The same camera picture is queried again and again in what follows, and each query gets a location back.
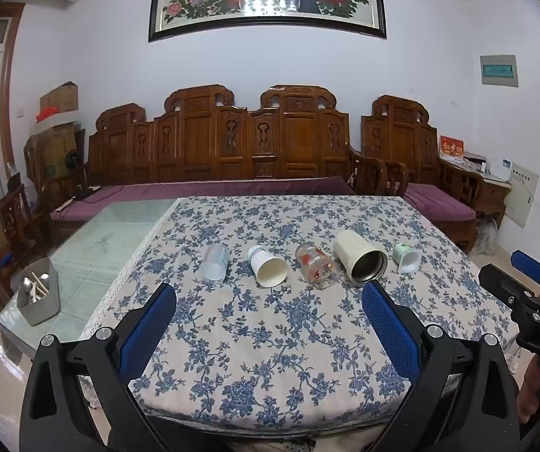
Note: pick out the white paper cup blue print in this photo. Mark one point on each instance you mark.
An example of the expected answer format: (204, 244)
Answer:
(270, 270)

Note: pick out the small white green cup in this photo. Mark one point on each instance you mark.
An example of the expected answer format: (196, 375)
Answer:
(407, 259)

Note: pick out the metal spoon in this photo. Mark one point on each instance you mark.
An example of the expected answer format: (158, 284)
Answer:
(26, 285)

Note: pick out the grey utensil container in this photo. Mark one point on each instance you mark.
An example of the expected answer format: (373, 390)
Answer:
(39, 308)

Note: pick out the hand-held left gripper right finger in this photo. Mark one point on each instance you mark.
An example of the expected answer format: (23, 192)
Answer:
(392, 332)

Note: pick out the wooden door frame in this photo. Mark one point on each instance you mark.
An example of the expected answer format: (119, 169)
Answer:
(9, 94)

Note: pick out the clear plastic cup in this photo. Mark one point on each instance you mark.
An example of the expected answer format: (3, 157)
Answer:
(213, 263)

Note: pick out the cream cup steel inside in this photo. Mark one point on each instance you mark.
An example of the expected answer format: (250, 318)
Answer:
(352, 252)

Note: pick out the wooden side table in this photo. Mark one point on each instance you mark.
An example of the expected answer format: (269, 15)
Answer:
(491, 195)

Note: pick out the white device box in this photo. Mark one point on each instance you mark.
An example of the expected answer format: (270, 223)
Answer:
(499, 168)

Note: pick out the long carved wooden sofa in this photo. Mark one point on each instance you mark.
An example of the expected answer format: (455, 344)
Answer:
(204, 146)

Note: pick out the short purple seat cushion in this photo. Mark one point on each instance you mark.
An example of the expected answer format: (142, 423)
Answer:
(434, 200)

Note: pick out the black fan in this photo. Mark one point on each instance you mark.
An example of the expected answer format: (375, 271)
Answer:
(74, 165)

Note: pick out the small cardboard box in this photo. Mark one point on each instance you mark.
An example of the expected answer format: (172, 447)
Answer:
(60, 98)

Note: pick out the wooden chair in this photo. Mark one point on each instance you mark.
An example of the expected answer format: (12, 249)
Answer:
(1, 245)

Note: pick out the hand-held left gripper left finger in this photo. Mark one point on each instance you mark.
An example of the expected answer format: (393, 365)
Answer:
(150, 332)

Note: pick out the glass cup red print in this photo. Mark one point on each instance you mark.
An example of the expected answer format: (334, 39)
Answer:
(314, 263)

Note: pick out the clear plastic bag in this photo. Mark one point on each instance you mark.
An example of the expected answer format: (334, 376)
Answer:
(488, 234)

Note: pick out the person's right hand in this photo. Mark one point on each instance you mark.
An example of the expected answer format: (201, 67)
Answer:
(536, 388)

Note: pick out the long purple seat cushion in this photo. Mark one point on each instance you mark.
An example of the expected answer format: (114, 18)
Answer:
(204, 189)

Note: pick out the carved wooden armchair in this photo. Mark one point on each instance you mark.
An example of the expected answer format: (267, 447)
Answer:
(402, 136)

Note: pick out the white leaning panel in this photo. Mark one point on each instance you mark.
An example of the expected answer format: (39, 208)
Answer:
(523, 193)

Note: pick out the blue floral tablecloth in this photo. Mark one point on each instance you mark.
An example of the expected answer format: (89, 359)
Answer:
(270, 348)

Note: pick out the remote control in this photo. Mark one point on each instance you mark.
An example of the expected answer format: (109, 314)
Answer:
(64, 205)

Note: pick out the large cardboard box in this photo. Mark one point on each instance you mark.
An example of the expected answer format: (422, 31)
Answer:
(53, 155)

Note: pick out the wooden chopsticks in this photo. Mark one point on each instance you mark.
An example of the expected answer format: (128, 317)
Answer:
(40, 285)

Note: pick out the red gift box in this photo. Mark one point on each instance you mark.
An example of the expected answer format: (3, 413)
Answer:
(451, 147)

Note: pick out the wall electrical box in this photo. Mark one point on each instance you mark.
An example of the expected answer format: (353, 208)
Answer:
(499, 71)

